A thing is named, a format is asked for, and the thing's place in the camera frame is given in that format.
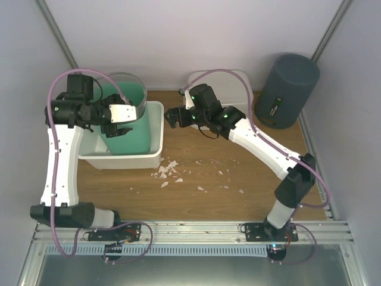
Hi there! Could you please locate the translucent white wash basin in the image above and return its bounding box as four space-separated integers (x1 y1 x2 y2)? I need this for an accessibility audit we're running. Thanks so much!
187 70 254 118

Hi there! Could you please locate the aluminium front rail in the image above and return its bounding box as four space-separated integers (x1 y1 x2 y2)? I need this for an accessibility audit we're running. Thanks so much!
32 219 355 244

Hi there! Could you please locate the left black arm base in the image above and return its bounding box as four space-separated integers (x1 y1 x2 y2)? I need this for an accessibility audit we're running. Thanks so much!
83 223 142 244

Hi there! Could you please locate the dark grey round bin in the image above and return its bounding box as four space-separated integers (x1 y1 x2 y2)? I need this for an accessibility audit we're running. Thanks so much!
254 54 320 129

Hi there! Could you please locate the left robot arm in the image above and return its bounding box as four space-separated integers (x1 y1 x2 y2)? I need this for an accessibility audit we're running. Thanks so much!
30 69 139 241

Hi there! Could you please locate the silver wire mesh bin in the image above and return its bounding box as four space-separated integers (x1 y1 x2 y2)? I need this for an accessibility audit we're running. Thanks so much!
93 71 147 119

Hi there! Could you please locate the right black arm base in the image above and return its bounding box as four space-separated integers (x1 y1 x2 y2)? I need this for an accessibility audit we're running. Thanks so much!
238 220 299 243

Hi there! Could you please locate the right aluminium frame post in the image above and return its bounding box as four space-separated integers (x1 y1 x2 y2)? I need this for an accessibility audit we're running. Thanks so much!
311 0 355 63

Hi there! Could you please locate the grey slotted cable duct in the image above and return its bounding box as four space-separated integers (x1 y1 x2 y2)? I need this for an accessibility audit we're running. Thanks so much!
45 244 267 258

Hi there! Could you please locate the left aluminium frame post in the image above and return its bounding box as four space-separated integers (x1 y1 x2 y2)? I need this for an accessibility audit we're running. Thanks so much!
35 0 79 69

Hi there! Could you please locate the white rectangular tub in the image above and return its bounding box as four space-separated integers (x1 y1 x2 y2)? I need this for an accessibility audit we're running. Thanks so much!
79 101 164 170

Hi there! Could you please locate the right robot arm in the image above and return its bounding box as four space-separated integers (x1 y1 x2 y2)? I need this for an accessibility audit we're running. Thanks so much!
164 84 316 241

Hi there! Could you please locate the white debris pile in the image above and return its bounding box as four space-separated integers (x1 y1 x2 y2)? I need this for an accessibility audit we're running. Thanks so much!
150 158 184 188

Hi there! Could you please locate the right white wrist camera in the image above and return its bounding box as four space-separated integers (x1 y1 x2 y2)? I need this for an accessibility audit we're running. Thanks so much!
179 89 194 110

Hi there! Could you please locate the aluminium frame post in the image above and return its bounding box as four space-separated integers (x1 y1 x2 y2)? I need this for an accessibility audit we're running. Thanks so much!
311 0 355 63
35 0 79 69

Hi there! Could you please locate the green plastic bin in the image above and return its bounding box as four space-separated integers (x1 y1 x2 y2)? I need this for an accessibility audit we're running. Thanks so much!
93 82 151 156

